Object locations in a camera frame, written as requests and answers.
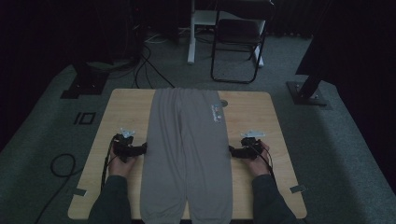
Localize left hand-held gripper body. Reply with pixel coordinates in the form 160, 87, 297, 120
112, 127, 142, 163

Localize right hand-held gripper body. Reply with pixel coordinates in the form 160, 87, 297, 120
236, 130, 266, 161

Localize grey pants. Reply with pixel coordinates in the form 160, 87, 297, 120
139, 87, 233, 224

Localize person's right hand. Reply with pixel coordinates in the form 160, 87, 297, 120
244, 140, 271, 177

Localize person's left hand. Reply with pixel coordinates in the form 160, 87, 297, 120
107, 154, 138, 179

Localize black metal stand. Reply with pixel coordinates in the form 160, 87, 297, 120
60, 62, 110, 100
286, 55, 329, 107

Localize black folding chair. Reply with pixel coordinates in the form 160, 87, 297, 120
210, 0, 276, 85

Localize right hand-held gripper cable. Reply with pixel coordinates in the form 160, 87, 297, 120
248, 143, 276, 185

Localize hand-held gripper cable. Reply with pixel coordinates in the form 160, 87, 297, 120
248, 143, 276, 185
100, 135, 119, 191

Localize left hand-held gripper cable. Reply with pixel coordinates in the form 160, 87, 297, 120
100, 135, 119, 191

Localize looped black floor cable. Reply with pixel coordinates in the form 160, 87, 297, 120
33, 152, 84, 224

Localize black floor cables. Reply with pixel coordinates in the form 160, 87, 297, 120
132, 46, 176, 90

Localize white desk frame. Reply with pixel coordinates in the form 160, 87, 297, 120
187, 0, 266, 68

